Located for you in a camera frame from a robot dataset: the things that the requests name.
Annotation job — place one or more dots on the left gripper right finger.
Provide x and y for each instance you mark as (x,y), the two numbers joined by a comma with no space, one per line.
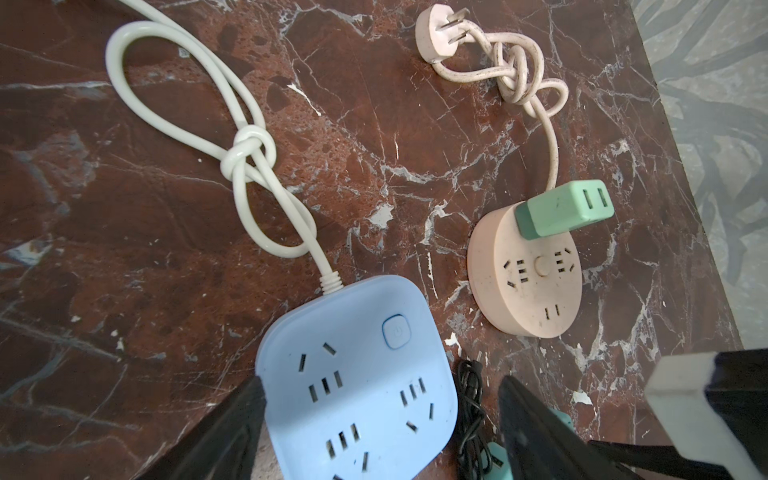
(540,446)

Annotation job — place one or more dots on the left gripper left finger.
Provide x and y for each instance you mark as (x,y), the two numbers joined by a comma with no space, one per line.
(223,445)

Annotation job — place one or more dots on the light green cube charger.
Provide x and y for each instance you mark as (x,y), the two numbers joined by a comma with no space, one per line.
(568,207)

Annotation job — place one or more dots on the teal green cube charger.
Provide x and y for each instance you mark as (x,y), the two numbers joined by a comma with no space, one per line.
(564,418)

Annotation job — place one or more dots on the blue square power strip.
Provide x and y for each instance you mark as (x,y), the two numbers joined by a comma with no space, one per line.
(357,384)

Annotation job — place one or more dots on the pink round power strip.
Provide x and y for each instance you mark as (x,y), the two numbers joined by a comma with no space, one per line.
(523,287)

